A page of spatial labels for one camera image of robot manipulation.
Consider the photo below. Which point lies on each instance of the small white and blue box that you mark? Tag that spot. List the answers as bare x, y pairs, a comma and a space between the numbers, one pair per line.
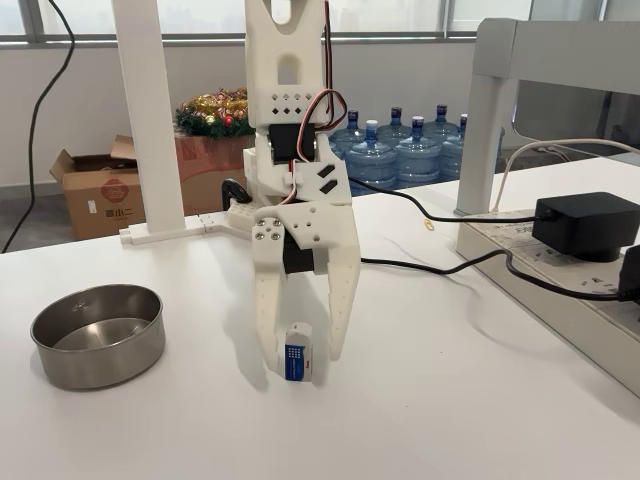
296, 357

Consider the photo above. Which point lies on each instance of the open brown cardboard box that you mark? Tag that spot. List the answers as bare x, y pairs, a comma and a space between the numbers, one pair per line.
100, 200

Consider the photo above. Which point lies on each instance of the white power strip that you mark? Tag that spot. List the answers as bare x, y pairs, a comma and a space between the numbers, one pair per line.
500, 240

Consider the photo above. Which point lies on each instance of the black plug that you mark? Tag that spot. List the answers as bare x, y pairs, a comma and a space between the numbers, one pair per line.
631, 272

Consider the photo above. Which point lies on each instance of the black table clamp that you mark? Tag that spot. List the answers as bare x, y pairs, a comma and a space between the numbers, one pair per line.
231, 187

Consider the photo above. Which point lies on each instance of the tinsel christmas wreath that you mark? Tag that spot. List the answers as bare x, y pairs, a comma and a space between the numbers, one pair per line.
210, 115

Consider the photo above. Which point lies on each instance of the white post with base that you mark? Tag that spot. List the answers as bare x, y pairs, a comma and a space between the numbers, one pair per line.
145, 100

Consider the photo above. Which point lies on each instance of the red cardboard box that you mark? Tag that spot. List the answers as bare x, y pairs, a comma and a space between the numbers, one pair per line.
200, 165

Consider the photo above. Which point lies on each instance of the round metal bowl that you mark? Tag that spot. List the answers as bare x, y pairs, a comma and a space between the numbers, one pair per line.
100, 365

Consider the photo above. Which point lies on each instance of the blue water jug white cap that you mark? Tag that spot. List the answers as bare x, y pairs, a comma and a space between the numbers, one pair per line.
372, 160

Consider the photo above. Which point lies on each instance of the dark partition panel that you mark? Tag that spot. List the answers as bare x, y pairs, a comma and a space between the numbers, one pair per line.
575, 120

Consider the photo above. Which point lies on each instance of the black power adapter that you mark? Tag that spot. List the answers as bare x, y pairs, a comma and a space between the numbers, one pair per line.
582, 225

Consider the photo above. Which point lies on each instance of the grey desk shelf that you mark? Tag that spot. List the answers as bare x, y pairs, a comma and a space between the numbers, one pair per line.
550, 50

